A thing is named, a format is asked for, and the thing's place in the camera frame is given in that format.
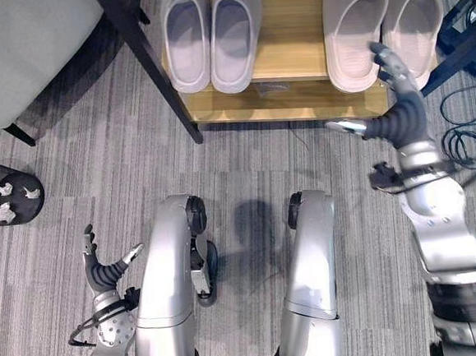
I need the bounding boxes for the small clear plastic bag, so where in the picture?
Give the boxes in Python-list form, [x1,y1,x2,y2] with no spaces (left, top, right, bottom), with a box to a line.
[254,79,291,100]

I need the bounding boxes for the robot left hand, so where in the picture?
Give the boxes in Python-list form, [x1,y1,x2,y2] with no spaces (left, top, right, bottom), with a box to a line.
[79,220,150,312]

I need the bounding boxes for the black cable loop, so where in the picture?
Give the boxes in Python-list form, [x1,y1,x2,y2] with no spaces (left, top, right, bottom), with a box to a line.
[437,81,476,131]

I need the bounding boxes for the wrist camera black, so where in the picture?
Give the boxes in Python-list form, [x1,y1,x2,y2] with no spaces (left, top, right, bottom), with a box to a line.
[122,285,145,314]
[367,160,406,196]

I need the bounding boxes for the robot right leg silver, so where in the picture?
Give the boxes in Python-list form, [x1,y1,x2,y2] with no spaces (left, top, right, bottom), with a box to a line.
[262,187,346,356]

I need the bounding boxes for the lavender grey slipper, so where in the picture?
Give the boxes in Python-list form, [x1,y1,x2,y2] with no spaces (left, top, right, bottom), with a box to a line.
[204,0,270,96]
[158,0,216,96]

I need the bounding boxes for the wooden shoe rack black legs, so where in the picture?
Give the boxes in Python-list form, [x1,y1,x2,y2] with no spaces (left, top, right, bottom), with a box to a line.
[91,0,476,153]

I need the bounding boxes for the robot left leg silver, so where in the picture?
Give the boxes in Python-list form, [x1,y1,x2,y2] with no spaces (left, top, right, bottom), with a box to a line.
[122,192,227,356]

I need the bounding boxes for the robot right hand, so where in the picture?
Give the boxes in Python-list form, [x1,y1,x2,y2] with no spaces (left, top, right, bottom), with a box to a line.
[319,37,444,177]

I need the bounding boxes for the grey upholstered sofa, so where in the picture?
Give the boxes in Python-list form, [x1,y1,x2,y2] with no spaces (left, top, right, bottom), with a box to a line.
[0,0,132,150]

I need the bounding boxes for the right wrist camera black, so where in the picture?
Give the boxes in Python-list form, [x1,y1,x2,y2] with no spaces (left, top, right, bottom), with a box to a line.
[367,160,406,196]

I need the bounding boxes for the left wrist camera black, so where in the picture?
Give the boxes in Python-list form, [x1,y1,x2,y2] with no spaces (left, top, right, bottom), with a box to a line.
[122,285,145,314]

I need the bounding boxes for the black cable bundle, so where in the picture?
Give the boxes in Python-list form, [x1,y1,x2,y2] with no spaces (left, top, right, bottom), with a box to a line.
[439,123,476,193]

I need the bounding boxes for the beige pink slipper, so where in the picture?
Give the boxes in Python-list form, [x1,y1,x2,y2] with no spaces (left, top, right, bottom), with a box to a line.
[377,0,451,94]
[321,0,397,96]

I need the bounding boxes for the robot leg silver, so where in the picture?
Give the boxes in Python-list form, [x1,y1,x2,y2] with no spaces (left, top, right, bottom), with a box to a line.
[262,187,346,356]
[122,192,227,356]

